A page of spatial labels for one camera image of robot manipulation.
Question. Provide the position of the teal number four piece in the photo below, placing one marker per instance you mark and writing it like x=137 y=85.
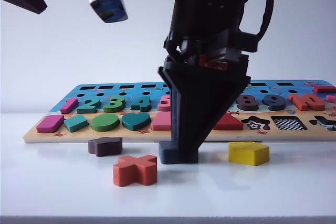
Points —
x=144 y=103

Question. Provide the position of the small pink puzzle piece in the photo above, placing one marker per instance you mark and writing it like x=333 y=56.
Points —
x=331 y=98

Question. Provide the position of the yellow pentagon block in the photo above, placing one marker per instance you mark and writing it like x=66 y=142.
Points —
x=246 y=154

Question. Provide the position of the green circle block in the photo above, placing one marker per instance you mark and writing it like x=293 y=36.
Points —
x=105 y=123

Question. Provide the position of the teal heart block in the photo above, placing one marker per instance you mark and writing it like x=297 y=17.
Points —
x=136 y=122

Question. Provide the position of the dark blue number nine piece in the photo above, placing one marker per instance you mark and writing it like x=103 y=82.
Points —
x=275 y=107

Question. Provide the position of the wooden number shape puzzle board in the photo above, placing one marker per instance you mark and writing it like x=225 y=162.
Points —
x=131 y=136

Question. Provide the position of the green number three piece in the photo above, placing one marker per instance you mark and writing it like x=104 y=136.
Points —
x=113 y=109

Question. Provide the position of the magenta number one piece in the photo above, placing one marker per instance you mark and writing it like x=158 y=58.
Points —
x=68 y=104

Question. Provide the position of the dark purple star block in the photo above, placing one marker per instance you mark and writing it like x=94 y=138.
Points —
x=105 y=146

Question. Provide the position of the teal rectangle block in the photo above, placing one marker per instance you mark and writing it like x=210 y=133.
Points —
x=76 y=125

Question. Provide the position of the teal number two piece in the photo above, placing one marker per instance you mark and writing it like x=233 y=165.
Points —
x=88 y=110

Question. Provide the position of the dark blue cube block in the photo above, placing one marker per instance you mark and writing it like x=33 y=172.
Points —
x=165 y=153

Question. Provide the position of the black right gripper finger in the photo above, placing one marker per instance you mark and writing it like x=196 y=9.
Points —
x=199 y=103

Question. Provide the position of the red triangle block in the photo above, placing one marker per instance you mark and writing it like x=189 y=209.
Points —
x=231 y=125

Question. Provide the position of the pink number five piece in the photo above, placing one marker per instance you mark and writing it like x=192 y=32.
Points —
x=165 y=106

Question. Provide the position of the magenta rectangle block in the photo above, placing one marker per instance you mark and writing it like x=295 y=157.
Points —
x=48 y=125

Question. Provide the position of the orange number ten piece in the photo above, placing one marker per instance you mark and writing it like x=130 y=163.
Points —
x=299 y=104

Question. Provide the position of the red rectangular bar piece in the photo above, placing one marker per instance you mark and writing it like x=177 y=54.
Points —
x=325 y=89

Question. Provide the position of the pink trapezoid block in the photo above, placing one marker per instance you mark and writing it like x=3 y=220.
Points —
x=161 y=124

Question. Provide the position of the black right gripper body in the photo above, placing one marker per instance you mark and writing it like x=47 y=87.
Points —
x=210 y=19

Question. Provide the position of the orange cross block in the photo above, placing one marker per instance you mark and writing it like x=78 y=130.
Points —
x=134 y=171

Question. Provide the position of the dark brown number eight piece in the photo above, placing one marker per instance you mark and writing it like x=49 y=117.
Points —
x=246 y=108

